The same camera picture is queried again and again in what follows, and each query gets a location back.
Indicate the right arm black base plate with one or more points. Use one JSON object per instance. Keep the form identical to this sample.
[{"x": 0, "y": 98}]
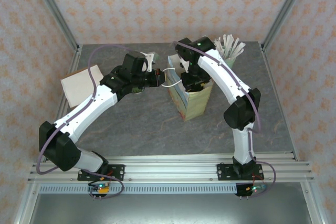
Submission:
[{"x": 225, "y": 171}]

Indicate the grey metal shelf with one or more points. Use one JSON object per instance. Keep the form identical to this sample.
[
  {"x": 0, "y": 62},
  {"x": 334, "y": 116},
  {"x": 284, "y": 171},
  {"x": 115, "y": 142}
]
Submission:
[{"x": 168, "y": 208}]

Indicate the aluminium frame bar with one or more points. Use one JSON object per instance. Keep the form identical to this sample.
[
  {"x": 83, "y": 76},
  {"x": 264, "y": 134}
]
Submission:
[
  {"x": 313, "y": 208},
  {"x": 26, "y": 205}
]

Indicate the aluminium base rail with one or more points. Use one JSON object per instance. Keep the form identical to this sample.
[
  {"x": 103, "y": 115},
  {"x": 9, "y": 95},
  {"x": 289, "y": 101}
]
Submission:
[{"x": 168, "y": 167}]

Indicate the white paper-wrapped stirrer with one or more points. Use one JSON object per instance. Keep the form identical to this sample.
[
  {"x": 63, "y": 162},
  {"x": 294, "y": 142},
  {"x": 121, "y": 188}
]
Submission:
[
  {"x": 241, "y": 48},
  {"x": 225, "y": 41},
  {"x": 237, "y": 45},
  {"x": 218, "y": 43},
  {"x": 230, "y": 41}
]

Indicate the printed paper gift bag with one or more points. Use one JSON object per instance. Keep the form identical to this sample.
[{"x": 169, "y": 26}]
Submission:
[{"x": 194, "y": 106}]

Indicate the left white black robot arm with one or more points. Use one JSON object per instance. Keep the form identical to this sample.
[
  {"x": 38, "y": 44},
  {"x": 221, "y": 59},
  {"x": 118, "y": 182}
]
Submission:
[{"x": 89, "y": 111}]

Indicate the white green paper cup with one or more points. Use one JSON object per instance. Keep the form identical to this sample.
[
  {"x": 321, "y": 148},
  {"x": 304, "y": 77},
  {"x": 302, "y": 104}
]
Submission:
[{"x": 137, "y": 91}]

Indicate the aluminium frame post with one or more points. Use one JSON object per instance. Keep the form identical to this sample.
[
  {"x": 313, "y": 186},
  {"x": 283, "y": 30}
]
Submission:
[
  {"x": 52, "y": 6},
  {"x": 287, "y": 6}
]

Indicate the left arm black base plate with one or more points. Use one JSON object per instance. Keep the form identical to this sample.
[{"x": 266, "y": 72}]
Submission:
[{"x": 116, "y": 170}]

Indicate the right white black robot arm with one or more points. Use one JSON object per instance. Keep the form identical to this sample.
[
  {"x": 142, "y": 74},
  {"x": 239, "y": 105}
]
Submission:
[{"x": 225, "y": 74}]

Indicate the pale green holder cup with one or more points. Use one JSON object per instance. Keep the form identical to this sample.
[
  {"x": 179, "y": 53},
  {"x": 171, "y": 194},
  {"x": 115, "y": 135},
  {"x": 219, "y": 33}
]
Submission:
[{"x": 229, "y": 61}]

